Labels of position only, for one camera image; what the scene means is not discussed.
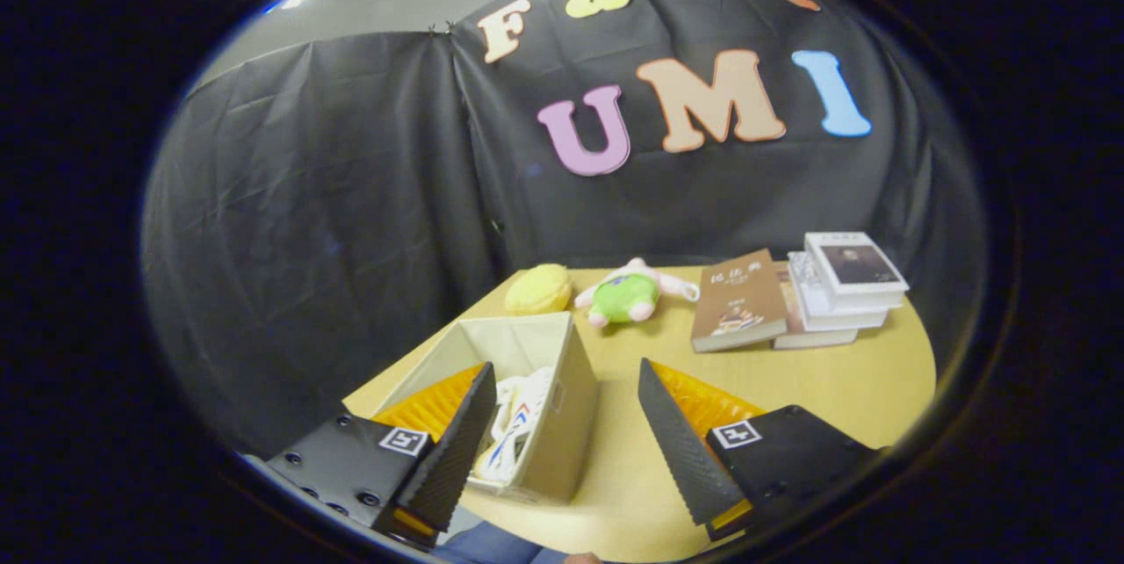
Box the beige storage box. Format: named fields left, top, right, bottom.
left=371, top=311, right=601, bottom=508

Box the tan cover book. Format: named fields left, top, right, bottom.
left=773, top=264, right=859, bottom=350

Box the person's blue trouser leg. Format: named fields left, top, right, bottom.
left=430, top=522, right=572, bottom=564

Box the yellow plush toy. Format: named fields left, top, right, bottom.
left=505, top=264, right=573, bottom=316

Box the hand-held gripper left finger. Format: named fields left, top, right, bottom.
left=263, top=362, right=498, bottom=547

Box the white patterned cover book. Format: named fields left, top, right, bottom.
left=788, top=250, right=888, bottom=332

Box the pink and green plush toy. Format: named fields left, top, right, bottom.
left=575, top=257, right=701, bottom=328

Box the white portrait cover book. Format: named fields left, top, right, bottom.
left=803, top=232, right=910, bottom=312

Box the brown cover book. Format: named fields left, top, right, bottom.
left=690, top=249, right=789, bottom=354

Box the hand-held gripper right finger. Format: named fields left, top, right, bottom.
left=638, top=358, right=879, bottom=543

